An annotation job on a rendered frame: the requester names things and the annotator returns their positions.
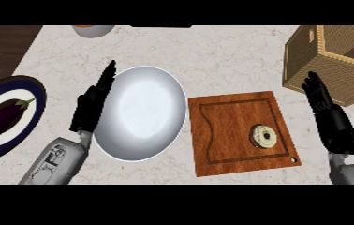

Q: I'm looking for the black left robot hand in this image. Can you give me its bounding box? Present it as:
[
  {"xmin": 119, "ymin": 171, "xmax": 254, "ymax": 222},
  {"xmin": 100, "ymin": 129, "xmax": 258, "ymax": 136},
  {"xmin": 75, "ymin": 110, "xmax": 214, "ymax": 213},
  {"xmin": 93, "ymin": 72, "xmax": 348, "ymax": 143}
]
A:
[{"xmin": 68, "ymin": 59, "xmax": 118, "ymax": 134}]

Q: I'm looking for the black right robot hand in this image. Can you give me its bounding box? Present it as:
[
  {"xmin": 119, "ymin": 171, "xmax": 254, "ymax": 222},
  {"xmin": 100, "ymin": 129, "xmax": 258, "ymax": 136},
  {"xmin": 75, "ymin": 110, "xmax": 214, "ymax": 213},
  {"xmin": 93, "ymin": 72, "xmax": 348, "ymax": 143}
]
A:
[{"xmin": 299, "ymin": 71, "xmax": 354, "ymax": 157}]

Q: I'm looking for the pale frosted cupcake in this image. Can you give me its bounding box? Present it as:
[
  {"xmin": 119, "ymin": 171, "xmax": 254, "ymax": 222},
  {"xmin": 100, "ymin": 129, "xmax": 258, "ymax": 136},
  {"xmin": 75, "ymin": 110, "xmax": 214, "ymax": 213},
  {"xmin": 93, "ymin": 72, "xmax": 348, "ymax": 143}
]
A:
[{"xmin": 249, "ymin": 124, "xmax": 279, "ymax": 149}]

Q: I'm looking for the tan wicker basket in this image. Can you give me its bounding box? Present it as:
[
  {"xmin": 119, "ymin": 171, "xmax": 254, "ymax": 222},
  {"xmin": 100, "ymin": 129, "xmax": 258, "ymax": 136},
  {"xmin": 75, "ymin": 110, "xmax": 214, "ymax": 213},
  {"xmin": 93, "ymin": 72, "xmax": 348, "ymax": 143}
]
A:
[{"xmin": 282, "ymin": 25, "xmax": 354, "ymax": 107}]

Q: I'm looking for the brown wooden cutting board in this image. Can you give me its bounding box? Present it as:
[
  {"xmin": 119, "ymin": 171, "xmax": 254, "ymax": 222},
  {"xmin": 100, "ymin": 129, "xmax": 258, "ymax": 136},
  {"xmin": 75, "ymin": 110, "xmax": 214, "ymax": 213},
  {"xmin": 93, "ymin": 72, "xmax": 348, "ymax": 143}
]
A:
[{"xmin": 187, "ymin": 90, "xmax": 302, "ymax": 178}]

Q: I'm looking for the large white bowl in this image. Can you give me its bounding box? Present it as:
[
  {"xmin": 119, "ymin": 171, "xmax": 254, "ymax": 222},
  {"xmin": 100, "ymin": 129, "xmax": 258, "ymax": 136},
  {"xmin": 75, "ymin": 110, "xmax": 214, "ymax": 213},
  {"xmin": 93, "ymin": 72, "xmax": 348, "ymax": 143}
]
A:
[{"xmin": 93, "ymin": 66, "xmax": 189, "ymax": 163}]

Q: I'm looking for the white plate with blue rim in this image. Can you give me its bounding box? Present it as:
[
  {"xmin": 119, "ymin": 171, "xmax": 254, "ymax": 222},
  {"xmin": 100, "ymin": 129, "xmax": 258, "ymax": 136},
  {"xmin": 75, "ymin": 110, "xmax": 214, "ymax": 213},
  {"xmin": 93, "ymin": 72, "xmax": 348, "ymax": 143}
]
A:
[{"xmin": 0, "ymin": 75, "xmax": 49, "ymax": 158}]

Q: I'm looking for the purple eggplant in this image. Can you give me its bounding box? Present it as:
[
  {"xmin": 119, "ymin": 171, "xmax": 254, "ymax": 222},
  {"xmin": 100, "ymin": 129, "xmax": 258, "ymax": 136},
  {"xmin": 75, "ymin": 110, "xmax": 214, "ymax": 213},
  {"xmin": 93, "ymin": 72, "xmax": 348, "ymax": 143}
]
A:
[{"xmin": 0, "ymin": 97, "xmax": 35, "ymax": 133}]

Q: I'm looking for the small grey bowl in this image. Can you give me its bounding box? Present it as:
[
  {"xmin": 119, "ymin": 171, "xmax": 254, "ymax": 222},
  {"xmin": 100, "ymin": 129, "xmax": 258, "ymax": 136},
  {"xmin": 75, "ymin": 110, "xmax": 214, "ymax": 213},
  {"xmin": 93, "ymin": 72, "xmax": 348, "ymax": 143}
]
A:
[{"xmin": 72, "ymin": 25, "xmax": 116, "ymax": 39}]

